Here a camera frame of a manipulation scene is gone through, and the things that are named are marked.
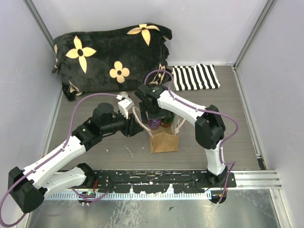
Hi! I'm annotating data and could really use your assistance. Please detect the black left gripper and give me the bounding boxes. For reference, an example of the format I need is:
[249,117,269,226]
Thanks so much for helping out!
[102,109,144,137]

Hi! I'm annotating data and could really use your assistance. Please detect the purple Fanta can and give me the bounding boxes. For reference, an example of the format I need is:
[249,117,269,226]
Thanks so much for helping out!
[148,119,161,130]

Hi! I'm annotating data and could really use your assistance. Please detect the green glass bottle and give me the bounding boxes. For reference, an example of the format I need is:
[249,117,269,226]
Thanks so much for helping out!
[161,116,174,127]

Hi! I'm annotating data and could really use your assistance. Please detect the red cola can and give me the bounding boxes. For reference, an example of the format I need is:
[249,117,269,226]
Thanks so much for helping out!
[118,91,130,101]

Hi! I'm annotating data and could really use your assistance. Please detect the watermelon print canvas bag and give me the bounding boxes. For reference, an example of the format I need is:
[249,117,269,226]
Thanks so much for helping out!
[132,106,186,153]

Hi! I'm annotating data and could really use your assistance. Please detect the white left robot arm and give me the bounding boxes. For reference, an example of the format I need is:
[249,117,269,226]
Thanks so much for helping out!
[8,98,143,213]

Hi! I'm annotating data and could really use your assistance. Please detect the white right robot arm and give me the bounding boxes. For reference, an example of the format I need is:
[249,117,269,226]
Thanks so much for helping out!
[134,84,228,187]

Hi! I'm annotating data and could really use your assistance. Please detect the black floral plush blanket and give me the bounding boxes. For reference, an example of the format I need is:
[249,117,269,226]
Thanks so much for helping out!
[52,23,172,101]

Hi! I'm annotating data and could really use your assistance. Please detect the black white striped cloth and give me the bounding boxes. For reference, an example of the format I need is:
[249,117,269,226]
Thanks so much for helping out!
[172,64,220,91]

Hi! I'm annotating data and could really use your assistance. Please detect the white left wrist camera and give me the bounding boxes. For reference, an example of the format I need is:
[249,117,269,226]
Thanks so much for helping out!
[118,98,134,119]

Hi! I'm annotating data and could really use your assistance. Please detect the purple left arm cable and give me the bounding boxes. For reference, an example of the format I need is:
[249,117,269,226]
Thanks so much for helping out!
[0,93,122,226]

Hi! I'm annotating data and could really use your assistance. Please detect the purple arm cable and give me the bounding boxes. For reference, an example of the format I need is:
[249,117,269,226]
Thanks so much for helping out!
[0,93,122,226]
[144,70,239,167]

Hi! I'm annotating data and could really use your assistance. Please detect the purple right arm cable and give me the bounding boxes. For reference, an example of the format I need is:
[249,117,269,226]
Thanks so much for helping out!
[144,70,239,167]

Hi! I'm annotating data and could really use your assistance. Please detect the white slotted cable duct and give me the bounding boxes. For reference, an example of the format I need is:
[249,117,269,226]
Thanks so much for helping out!
[47,189,211,200]

